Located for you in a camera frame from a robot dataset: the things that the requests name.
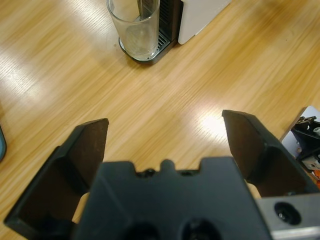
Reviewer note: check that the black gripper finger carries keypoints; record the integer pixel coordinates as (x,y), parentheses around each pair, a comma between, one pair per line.
(60,180)
(270,162)

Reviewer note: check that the clear drinking glass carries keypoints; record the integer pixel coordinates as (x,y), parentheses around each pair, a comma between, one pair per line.
(132,35)

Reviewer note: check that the white capsule coffee machine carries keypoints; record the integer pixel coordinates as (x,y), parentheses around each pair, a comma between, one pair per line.
(200,17)

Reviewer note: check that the teal plastic tray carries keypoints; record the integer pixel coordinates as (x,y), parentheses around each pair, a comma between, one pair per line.
(2,142)

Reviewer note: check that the silver black drip tray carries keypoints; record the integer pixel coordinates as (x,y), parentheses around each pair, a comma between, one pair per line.
(162,50)

